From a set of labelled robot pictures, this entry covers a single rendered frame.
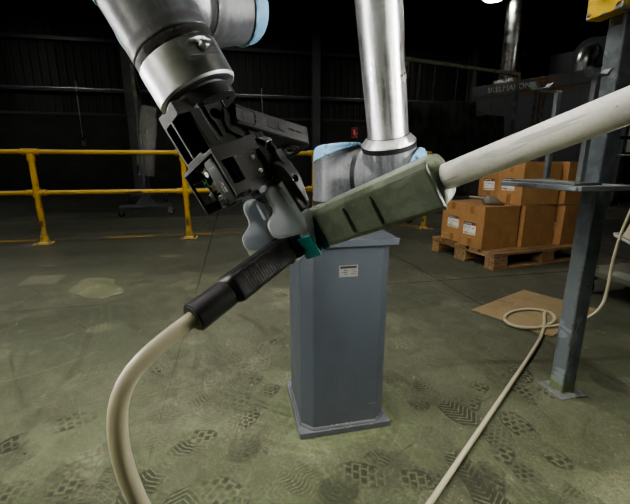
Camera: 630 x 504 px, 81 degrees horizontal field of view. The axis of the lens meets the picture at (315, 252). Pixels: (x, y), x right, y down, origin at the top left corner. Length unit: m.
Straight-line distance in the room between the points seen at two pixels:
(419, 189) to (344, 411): 1.04
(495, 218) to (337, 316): 2.48
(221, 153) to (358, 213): 0.15
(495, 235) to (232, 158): 3.19
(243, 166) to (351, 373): 0.94
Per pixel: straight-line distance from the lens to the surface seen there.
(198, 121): 0.42
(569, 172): 3.88
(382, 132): 1.03
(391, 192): 0.36
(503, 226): 3.53
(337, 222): 0.41
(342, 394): 1.28
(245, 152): 0.41
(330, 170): 1.12
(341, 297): 1.12
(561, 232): 3.94
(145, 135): 6.92
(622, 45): 1.60
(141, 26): 0.45
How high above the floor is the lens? 0.85
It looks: 13 degrees down
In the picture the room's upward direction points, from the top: straight up
